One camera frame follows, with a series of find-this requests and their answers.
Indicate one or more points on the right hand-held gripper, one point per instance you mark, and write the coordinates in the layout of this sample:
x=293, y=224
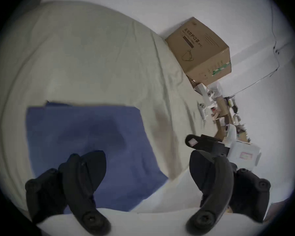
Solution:
x=243, y=154

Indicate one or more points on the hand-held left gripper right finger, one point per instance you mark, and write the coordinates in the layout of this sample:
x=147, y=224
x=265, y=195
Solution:
x=223, y=181

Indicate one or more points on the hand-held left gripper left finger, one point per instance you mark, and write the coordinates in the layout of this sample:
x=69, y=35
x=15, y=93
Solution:
x=76, y=181

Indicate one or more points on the blue garment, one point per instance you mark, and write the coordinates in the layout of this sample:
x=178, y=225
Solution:
x=88, y=131

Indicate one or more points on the brown cardboard carton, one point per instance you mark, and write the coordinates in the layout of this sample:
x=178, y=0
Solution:
x=201, y=50

